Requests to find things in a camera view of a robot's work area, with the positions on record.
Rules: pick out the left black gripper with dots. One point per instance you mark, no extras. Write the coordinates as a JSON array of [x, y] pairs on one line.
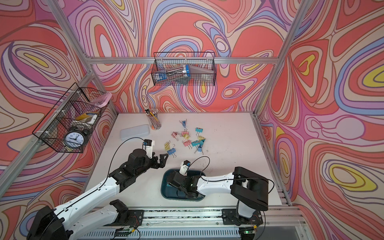
[[162, 162]]

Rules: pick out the blue binder clip front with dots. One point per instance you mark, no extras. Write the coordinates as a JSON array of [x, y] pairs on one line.
[[172, 152]]

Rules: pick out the blue binder clip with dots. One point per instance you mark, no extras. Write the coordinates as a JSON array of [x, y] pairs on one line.
[[172, 152], [184, 123]]

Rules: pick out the teal storage box tray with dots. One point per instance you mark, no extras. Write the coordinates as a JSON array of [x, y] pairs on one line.
[[171, 193]]

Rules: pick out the pink binder clip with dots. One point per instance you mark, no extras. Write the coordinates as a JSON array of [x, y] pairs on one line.
[[175, 135], [184, 132], [188, 144]]

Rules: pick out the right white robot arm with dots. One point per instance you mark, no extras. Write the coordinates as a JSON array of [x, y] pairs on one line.
[[250, 189]]

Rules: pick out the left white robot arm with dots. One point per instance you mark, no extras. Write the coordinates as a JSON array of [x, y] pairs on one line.
[[76, 218]]

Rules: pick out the blue binder clip far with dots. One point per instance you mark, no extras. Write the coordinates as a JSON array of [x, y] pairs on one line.
[[184, 123]]

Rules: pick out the teal binder clip right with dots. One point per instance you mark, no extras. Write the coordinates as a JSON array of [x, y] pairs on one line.
[[199, 131]]

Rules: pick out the yellow white box in basket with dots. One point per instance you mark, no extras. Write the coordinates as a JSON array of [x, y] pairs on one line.
[[88, 118]]

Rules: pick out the translucent plastic case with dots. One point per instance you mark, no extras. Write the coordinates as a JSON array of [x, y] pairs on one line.
[[137, 131]]

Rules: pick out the glass pencil cup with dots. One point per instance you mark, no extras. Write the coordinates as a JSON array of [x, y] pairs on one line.
[[152, 116]]

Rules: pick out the pink item in basket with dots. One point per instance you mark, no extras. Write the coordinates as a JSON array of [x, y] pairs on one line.
[[102, 100]]

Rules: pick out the black alarm clock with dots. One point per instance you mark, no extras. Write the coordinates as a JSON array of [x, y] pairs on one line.
[[75, 138]]

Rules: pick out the clear tube with blue cap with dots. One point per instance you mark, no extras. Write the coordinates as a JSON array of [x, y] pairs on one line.
[[177, 73]]

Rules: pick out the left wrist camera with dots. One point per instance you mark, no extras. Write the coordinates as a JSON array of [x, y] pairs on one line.
[[148, 144]]

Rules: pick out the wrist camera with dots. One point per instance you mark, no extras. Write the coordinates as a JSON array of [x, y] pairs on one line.
[[185, 165], [148, 144]]

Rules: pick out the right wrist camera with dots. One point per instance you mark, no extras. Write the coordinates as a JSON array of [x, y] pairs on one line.
[[185, 165]]

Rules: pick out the back black wire basket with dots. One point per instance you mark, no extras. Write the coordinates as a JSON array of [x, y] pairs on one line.
[[202, 67]]

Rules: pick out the black wire basket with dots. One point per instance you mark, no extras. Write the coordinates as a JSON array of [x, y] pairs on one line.
[[52, 129], [202, 67]]

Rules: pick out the left black wire basket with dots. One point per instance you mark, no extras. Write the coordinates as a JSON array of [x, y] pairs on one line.
[[52, 129]]

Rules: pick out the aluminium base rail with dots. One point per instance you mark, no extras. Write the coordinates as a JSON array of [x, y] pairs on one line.
[[278, 223]]

